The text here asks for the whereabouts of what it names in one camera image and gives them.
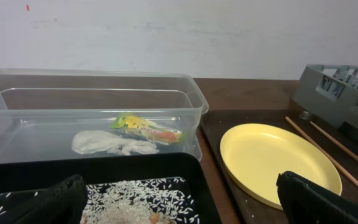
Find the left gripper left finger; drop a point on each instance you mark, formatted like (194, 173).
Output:
(63, 202)

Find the grey dishwasher rack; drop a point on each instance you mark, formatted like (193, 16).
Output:
(331, 93)

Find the wooden chopstick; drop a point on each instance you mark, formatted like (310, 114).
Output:
(337, 143)
(336, 164)

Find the white napkin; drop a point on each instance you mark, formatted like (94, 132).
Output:
(91, 142)

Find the clear plastic bin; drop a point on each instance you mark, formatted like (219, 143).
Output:
(42, 110)

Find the rice and food scraps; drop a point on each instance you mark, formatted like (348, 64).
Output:
(166, 200)

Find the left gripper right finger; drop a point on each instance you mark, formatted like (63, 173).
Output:
(304, 201)

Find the green snack wrapper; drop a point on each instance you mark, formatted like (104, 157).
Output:
(147, 129)

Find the yellow plate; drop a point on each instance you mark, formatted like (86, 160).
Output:
(255, 154)

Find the black waste tray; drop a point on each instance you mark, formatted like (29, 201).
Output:
(43, 174)

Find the brown serving tray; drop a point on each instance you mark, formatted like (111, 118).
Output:
(248, 210)

